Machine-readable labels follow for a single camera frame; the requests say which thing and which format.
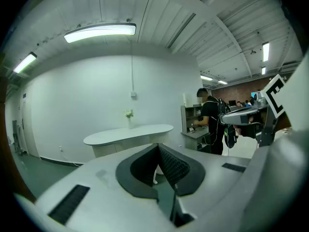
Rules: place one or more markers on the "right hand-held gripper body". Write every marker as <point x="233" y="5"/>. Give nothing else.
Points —
<point x="274" y="95"/>

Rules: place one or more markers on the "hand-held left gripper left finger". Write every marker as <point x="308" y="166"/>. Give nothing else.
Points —
<point x="96" y="190"/>

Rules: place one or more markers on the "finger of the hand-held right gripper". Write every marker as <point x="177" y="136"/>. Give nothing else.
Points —
<point x="241" y="117"/>

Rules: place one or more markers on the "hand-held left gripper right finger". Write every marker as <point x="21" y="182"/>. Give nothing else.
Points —
<point x="205" y="178"/>

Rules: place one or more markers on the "white curved counter table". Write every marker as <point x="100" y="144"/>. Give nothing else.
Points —
<point x="125" y="135"/>

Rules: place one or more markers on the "ceiling tube light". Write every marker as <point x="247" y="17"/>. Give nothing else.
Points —
<point x="222" y="82"/>
<point x="263" y="70"/>
<point x="265" y="52"/>
<point x="24" y="63"/>
<point x="206" y="77"/>

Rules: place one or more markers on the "grey desk with shelves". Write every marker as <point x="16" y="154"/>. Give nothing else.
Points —
<point x="190" y="136"/>

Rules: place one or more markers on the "black white patterned cube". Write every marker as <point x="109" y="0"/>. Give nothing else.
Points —
<point x="192" y="130"/>

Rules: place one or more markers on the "white upright panel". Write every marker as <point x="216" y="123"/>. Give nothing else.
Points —
<point x="184" y="99"/>

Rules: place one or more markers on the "white vase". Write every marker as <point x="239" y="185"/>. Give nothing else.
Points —
<point x="130" y="124"/>

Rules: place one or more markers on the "white flower bouquet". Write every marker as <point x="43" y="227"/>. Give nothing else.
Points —
<point x="129" y="113"/>

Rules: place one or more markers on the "white door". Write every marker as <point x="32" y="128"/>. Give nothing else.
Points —
<point x="30" y="124"/>

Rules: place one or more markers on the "grey metal stand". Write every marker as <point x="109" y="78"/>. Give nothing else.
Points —
<point x="18" y="139"/>

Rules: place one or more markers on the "large ceiling light panel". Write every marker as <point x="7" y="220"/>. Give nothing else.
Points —
<point x="101" y="31"/>

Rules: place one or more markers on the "white wall socket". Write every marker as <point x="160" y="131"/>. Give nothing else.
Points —
<point x="61" y="149"/>

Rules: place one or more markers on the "white wall junction box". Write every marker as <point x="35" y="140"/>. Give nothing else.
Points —
<point x="133" y="94"/>

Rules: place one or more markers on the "white wall conduit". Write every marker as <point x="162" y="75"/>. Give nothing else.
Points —
<point x="132" y="66"/>

